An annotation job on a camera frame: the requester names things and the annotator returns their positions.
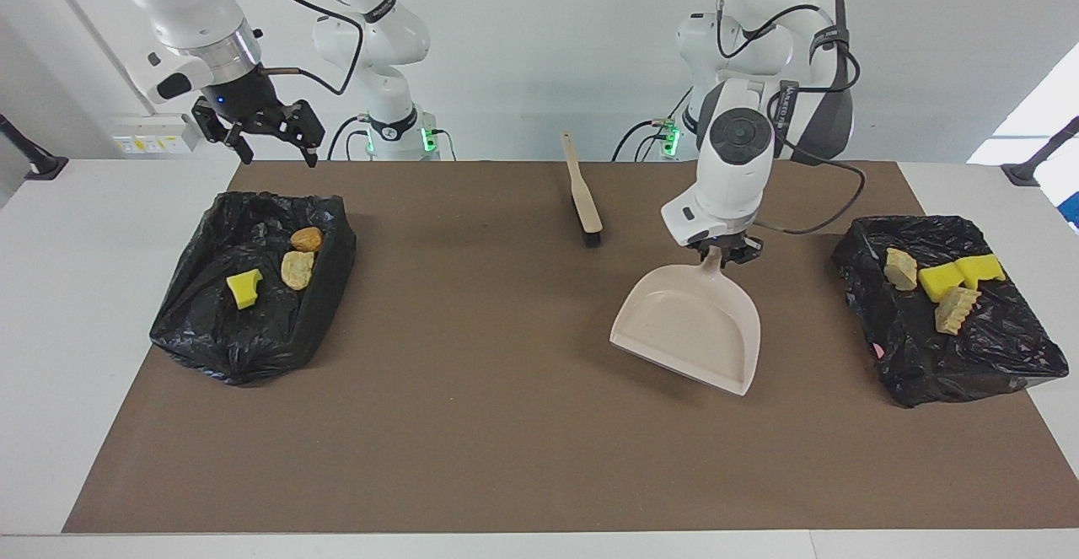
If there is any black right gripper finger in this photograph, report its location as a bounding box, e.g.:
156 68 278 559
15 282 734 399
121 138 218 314
191 97 255 166
276 99 326 169

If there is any beige plastic dustpan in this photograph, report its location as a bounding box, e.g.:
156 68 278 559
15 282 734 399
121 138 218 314
609 245 762 397

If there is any beige hand brush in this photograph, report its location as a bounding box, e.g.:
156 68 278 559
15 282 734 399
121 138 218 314
562 132 604 249

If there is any striped tan bread piece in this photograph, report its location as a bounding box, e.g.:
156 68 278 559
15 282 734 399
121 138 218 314
281 251 315 292

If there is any yellow sponge piece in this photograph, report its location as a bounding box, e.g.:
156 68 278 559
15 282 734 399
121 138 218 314
918 262 966 304
956 255 1007 288
226 269 264 310

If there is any black bag lined bin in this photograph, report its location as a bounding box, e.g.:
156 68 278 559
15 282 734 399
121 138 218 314
830 215 1070 409
149 191 357 387

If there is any black clamp stand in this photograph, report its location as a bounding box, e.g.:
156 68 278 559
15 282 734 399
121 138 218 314
1001 116 1079 187
0 114 68 180

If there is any brown table mat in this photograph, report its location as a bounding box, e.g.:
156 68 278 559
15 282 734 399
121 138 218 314
62 160 1079 535

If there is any black base cable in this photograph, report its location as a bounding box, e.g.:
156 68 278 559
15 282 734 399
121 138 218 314
611 118 675 161
327 115 372 161

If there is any white wall outlet box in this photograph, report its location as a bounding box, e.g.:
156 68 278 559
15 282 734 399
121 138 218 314
112 114 201 155

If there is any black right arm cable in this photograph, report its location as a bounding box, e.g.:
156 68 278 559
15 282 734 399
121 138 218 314
236 0 367 94

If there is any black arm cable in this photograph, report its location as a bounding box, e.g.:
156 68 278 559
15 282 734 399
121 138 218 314
715 0 867 235
236 0 367 94

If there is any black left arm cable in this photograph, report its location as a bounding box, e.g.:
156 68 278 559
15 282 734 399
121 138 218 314
715 0 867 235

